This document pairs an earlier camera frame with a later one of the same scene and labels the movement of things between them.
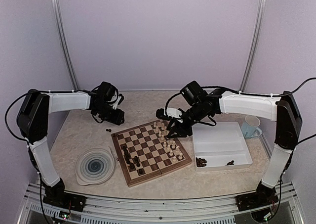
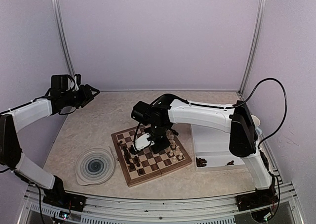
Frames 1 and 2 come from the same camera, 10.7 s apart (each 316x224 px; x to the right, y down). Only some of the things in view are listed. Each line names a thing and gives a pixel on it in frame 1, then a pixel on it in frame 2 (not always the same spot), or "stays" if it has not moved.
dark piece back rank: [132, 166] stays
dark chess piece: [126, 151] stays
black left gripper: [116, 118] → [86, 96]
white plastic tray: [219, 144] stays
